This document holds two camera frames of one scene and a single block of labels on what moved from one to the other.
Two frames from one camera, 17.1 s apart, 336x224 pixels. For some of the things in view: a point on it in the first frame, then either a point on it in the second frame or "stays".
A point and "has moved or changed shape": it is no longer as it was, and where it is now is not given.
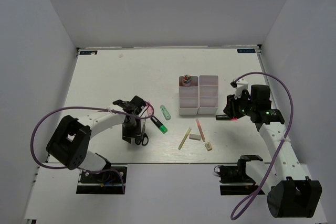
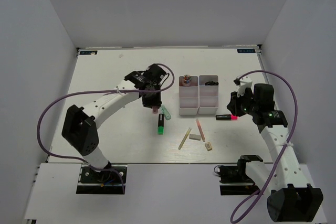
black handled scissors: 144,137 to 211,83
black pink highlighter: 224,117 stays
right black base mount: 233,180 stays
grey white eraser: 195,137 stays
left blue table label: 87,52 stays
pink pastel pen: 201,130 stays
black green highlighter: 161,127 has moved or changed shape
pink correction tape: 149,110 to 155,110
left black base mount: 111,182 stays
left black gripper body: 131,130 to 154,99
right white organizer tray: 208,94 stays
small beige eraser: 208,146 stays
